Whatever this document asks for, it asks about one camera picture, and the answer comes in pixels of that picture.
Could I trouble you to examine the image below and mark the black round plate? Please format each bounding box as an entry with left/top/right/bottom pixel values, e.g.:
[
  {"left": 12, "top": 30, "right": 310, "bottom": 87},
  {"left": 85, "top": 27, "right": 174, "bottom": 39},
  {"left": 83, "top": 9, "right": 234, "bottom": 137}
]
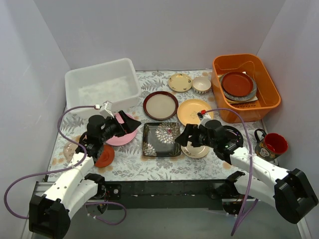
[{"left": 223, "top": 125, "right": 244, "bottom": 147}]

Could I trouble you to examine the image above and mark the clear glass floral plate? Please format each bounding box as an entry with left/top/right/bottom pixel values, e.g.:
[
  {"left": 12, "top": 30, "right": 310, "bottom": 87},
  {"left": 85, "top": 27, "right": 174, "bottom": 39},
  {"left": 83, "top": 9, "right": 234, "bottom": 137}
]
[{"left": 63, "top": 142, "right": 77, "bottom": 160}]

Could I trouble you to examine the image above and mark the small red round plate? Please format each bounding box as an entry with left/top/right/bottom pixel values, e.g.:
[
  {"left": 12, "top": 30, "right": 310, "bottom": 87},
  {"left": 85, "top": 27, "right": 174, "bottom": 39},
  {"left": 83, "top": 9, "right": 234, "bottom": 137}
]
[{"left": 95, "top": 145, "right": 115, "bottom": 168}]

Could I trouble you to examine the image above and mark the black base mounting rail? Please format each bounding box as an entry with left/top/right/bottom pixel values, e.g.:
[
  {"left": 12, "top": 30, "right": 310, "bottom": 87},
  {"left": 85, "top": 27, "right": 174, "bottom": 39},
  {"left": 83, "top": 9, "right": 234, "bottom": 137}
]
[{"left": 34, "top": 179, "right": 260, "bottom": 212}]

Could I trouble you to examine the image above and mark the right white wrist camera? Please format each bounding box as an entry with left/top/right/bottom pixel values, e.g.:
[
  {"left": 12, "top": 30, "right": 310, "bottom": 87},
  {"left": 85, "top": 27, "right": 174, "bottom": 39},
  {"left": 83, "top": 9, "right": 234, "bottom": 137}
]
[{"left": 197, "top": 110, "right": 212, "bottom": 126}]

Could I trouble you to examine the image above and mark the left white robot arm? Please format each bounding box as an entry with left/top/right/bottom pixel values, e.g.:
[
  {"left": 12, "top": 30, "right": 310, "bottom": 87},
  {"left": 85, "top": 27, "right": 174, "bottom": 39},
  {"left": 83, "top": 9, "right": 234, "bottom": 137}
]
[{"left": 29, "top": 111, "right": 141, "bottom": 239}]

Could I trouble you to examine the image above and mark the yellow plate in orange bin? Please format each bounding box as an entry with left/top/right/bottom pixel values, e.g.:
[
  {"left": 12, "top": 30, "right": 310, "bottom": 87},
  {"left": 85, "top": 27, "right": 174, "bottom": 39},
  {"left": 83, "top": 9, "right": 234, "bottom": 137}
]
[{"left": 226, "top": 97, "right": 255, "bottom": 104}]

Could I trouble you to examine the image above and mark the cream plate with black mark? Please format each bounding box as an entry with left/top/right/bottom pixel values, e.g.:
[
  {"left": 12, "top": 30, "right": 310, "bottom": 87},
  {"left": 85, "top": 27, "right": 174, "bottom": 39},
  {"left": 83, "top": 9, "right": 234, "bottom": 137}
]
[{"left": 181, "top": 142, "right": 210, "bottom": 159}]

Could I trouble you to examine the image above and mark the grey plate in orange bin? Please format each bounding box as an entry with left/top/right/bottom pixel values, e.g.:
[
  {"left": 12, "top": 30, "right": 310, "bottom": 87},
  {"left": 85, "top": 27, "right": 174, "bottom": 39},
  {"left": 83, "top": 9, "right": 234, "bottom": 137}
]
[{"left": 219, "top": 72, "right": 257, "bottom": 101}]

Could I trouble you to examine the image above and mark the large yellow round plate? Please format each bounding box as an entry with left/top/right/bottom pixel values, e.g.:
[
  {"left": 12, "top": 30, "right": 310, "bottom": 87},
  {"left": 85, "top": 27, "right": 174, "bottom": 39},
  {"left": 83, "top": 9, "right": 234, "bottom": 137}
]
[{"left": 177, "top": 99, "right": 212, "bottom": 126}]

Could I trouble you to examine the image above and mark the white plastic bin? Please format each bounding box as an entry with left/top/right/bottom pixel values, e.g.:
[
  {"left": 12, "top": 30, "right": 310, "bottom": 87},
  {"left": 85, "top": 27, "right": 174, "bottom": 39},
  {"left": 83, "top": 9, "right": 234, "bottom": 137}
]
[{"left": 65, "top": 58, "right": 142, "bottom": 112}]

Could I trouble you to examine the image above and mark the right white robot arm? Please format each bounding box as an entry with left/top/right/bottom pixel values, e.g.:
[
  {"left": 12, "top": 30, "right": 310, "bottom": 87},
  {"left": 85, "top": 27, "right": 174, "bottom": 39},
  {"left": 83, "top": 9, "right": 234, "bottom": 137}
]
[{"left": 175, "top": 120, "right": 319, "bottom": 224}]

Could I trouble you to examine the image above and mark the small cream floral plate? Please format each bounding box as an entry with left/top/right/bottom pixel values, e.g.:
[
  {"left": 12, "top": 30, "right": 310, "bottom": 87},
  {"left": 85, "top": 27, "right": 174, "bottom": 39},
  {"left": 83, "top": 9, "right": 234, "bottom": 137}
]
[{"left": 168, "top": 73, "right": 192, "bottom": 92}]

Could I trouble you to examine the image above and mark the maroon rimmed round plate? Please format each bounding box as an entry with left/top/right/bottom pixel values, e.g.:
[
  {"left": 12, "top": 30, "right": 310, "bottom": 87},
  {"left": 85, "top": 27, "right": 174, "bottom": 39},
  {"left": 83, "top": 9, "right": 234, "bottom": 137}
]
[{"left": 143, "top": 91, "right": 179, "bottom": 121}]

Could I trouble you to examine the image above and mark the floral patterned table mat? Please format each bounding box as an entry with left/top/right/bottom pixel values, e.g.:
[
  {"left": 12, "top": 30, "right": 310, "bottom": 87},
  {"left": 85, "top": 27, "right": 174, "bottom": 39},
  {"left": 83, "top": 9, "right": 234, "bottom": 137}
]
[{"left": 47, "top": 69, "right": 279, "bottom": 182}]

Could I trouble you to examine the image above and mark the red plate in orange bin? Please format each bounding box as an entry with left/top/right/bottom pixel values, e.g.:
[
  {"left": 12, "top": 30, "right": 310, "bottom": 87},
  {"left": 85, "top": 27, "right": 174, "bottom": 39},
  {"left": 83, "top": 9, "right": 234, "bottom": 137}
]
[{"left": 221, "top": 72, "right": 253, "bottom": 97}]

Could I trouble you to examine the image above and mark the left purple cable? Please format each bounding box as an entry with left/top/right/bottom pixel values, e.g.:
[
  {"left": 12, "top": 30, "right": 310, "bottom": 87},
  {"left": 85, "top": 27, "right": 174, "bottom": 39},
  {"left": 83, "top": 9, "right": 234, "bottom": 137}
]
[{"left": 4, "top": 105, "right": 127, "bottom": 226}]

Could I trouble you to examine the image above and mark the orange plastic bin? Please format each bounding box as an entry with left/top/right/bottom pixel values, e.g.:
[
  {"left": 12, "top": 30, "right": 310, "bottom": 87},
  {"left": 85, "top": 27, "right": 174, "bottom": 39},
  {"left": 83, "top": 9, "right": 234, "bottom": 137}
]
[{"left": 211, "top": 53, "right": 281, "bottom": 122}]

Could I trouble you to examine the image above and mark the white ceramic bowl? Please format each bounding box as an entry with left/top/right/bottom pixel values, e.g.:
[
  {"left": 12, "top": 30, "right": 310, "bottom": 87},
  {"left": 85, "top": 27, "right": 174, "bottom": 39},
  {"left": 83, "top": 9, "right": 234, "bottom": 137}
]
[{"left": 192, "top": 76, "right": 211, "bottom": 95}]

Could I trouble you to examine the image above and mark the pink round plate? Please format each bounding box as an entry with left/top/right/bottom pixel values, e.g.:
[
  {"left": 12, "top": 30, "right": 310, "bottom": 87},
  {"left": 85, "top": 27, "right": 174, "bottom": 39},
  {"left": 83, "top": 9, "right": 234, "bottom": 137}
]
[{"left": 106, "top": 113, "right": 138, "bottom": 146}]

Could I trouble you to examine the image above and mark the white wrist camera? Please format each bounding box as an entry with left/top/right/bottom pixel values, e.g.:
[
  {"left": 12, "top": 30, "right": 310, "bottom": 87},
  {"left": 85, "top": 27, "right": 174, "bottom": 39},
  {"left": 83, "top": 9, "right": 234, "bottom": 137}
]
[
  {"left": 94, "top": 101, "right": 114, "bottom": 118},
  {"left": 197, "top": 110, "right": 212, "bottom": 126}
]

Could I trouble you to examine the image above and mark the black square floral plate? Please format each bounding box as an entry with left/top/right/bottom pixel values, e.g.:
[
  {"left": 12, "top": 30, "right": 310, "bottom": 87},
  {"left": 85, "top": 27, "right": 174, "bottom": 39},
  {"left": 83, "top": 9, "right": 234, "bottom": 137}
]
[{"left": 142, "top": 122, "right": 181, "bottom": 158}]

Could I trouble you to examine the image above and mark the red black skull mug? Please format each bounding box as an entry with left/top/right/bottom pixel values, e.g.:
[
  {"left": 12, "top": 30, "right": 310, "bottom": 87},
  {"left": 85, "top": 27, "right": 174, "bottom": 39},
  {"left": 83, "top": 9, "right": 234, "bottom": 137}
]
[{"left": 254, "top": 129, "right": 289, "bottom": 162}]

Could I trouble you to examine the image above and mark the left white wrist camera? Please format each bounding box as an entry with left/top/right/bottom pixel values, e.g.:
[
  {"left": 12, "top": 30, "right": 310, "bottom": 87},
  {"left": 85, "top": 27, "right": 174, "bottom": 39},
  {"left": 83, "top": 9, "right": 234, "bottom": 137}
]
[{"left": 94, "top": 101, "right": 114, "bottom": 118}]

